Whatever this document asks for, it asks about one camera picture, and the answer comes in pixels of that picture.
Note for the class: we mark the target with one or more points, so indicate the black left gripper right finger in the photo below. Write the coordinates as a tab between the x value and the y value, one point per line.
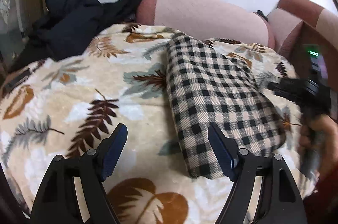
279	200

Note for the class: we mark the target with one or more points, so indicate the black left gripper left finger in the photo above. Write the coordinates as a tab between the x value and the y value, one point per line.
56	200

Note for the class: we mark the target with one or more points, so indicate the black cream checked coat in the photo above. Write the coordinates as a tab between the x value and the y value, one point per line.
206	87

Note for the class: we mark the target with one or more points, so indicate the person's right hand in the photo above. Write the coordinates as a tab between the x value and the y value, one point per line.
326	128

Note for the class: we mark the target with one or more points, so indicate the brown wooden headboard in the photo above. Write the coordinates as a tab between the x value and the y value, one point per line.
308	39

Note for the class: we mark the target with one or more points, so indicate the leaf-print fleece blanket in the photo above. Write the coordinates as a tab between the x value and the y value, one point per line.
67	107

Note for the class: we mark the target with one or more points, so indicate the pink and maroon pillow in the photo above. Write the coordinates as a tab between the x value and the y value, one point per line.
287	19

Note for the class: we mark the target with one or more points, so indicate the small black object behind pillow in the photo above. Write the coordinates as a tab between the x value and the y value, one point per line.
262	15

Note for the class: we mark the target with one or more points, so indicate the long pink bolster pillow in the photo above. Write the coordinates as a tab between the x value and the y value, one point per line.
204	19

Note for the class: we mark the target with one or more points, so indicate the dark navy garment pile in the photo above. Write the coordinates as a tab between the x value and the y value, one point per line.
69	26

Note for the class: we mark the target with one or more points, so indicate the wooden door with glass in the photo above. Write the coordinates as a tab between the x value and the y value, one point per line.
21	1

